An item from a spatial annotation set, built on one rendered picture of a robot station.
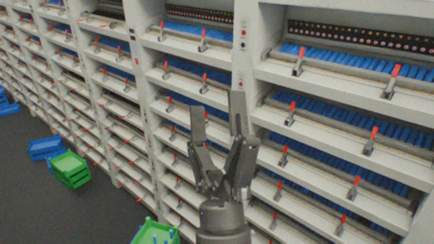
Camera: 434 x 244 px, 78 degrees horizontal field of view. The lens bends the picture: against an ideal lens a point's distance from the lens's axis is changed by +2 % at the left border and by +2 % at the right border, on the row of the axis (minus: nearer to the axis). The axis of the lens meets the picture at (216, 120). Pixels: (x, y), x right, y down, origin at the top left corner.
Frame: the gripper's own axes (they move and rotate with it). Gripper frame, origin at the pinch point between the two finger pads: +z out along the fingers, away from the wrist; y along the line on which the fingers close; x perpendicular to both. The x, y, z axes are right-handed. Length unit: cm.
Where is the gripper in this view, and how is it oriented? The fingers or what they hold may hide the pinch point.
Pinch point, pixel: (214, 106)
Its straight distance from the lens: 46.9
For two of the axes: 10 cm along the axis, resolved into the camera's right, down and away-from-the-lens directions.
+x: -8.6, 0.0, -5.2
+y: 5.1, -1.2, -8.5
